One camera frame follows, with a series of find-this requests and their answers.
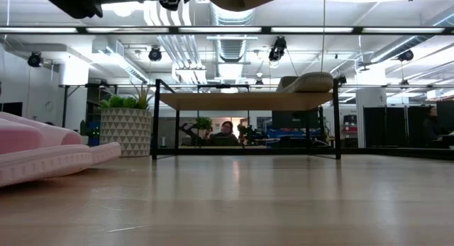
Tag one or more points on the pink slide sandal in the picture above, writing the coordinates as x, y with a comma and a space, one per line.
53, 132
42, 164

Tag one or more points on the black background robot arm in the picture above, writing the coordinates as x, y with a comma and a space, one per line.
189, 132

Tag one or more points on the black overhead rig beam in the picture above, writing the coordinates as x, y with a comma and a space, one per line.
227, 30

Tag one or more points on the black ceiling spotlight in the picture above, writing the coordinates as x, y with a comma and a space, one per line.
34, 60
406, 55
278, 47
155, 54

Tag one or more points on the green background plant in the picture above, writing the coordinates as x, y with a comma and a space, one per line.
203, 123

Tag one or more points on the succulent in patterned pot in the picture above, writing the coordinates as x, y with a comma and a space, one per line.
126, 132

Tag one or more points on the person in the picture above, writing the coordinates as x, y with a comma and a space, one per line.
225, 136
431, 129

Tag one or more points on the blue crates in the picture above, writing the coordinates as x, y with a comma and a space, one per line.
283, 133

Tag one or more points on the black partition panels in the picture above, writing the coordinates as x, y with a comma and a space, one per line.
390, 125

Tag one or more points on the silver ventilation duct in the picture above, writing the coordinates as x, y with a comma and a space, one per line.
230, 51

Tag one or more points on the black background table frame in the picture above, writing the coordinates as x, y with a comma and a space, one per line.
65, 104

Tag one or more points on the wooden shelf black metal frame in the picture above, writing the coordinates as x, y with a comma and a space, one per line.
248, 101

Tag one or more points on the black wall monitor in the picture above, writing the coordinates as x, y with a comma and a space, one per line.
10, 108

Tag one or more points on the black aluminium rig frame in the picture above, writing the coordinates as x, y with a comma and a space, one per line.
390, 152

